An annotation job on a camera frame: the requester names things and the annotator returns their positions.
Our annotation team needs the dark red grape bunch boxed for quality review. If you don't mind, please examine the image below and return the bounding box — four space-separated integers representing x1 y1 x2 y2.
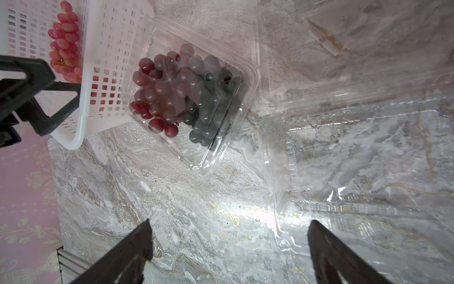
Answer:
128 43 221 138

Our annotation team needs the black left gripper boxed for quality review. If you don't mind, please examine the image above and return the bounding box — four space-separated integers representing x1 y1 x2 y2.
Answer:
0 55 81 148

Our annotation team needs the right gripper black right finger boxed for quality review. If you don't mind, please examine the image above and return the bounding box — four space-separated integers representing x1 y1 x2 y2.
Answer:
307 220 390 284

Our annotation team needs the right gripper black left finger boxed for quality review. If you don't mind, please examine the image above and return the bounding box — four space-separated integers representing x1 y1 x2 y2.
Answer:
73 220 153 284

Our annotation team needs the white perforated plastic basket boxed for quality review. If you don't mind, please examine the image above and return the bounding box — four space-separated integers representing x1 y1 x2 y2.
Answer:
1 1 154 150

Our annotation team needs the black grape bunch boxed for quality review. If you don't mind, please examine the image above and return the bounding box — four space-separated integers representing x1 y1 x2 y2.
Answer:
182 68 247 151

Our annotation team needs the light red grape bunch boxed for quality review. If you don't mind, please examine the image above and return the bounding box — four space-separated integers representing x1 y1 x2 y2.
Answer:
48 1 83 84

